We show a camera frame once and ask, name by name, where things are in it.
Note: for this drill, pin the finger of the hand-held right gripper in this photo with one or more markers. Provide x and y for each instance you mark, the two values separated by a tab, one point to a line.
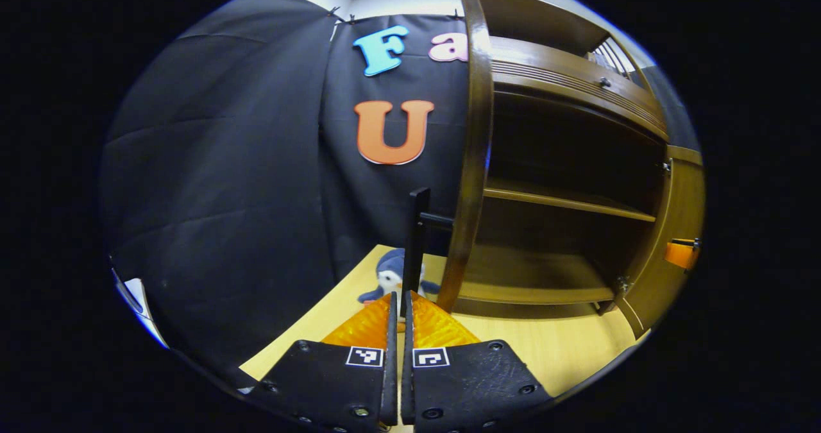
680	254

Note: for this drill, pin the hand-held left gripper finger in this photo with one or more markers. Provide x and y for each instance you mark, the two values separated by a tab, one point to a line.
407	388
391	388

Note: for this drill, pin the wooden shoe cabinet door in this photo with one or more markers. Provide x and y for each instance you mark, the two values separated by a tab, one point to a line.
667	215
476	131

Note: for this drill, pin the wooden double-door shoe cabinet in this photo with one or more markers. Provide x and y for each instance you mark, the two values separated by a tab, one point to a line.
545	272

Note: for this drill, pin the penguin plush toy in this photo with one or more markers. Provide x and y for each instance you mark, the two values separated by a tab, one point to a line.
388	279

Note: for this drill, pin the wooden inner shelf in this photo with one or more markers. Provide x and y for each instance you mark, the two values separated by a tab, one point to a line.
558	199

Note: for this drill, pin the wooden drawer with black knob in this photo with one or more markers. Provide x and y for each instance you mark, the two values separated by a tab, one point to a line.
577	80

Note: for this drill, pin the black backdrop cloth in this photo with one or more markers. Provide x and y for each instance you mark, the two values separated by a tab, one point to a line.
224	163

